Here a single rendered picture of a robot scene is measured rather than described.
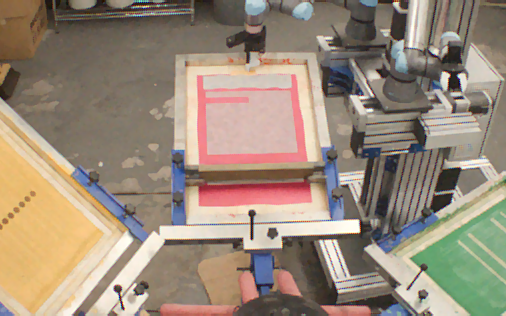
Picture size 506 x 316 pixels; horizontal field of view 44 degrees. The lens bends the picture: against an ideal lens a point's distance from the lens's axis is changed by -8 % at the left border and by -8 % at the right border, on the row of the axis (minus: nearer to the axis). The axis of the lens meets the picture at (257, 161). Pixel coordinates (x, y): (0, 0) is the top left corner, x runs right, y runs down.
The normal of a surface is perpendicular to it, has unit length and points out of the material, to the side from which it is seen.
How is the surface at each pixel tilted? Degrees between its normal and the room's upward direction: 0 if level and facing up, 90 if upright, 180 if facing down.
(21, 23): 88
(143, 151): 0
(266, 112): 17
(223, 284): 1
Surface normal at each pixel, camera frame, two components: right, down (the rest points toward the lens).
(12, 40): 0.05, 0.65
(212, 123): 0.06, -0.54
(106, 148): 0.04, -0.76
